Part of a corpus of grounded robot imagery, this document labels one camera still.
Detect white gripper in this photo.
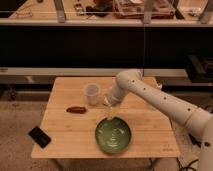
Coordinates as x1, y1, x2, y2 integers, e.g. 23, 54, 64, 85
104, 85, 126, 120

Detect green ceramic bowl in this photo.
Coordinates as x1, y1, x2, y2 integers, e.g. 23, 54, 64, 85
95, 117, 132, 154

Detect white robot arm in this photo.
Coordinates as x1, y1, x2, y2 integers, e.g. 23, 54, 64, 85
104, 69, 213, 171

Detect wooden table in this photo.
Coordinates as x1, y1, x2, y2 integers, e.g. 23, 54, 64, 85
30, 76, 181, 171

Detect dark red sausage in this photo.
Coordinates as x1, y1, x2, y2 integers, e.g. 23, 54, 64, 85
66, 106, 87, 114

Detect black smartphone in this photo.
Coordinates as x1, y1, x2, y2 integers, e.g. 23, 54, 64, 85
28, 127, 51, 148

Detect wooden tray on shelf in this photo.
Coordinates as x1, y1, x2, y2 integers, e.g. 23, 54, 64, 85
113, 0, 175, 19

